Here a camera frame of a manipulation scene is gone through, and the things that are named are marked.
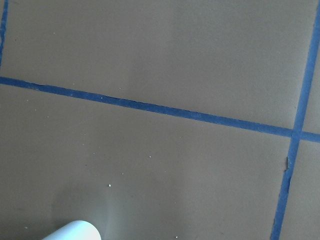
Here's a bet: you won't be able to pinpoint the light blue cup near toaster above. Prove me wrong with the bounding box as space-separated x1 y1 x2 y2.
43 220 102 240

